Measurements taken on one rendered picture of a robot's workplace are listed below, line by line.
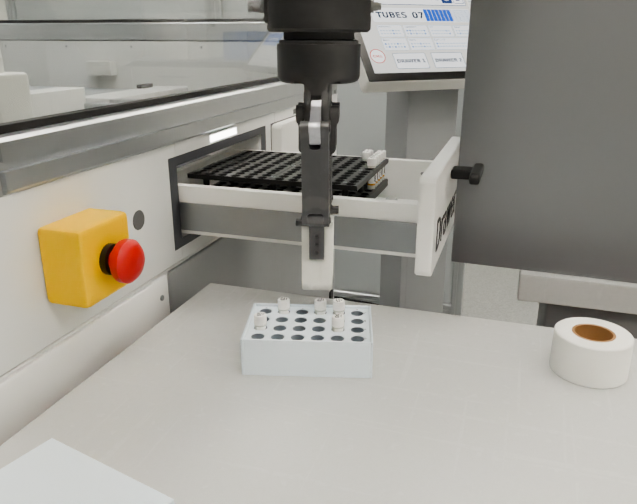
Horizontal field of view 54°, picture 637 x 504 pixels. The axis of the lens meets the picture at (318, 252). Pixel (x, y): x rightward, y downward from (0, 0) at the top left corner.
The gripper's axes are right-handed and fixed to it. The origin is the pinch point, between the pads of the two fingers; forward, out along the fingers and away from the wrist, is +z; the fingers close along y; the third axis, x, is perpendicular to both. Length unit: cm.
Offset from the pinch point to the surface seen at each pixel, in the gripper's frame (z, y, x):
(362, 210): -2.1, -8.2, 4.5
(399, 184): 0.3, -31.5, 10.2
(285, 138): -4.3, -44.0, -7.9
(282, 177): -3.6, -17.4, -5.5
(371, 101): 3, -182, 10
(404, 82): -10, -97, 15
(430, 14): -25, -115, 22
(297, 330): 7.2, 3.1, -1.8
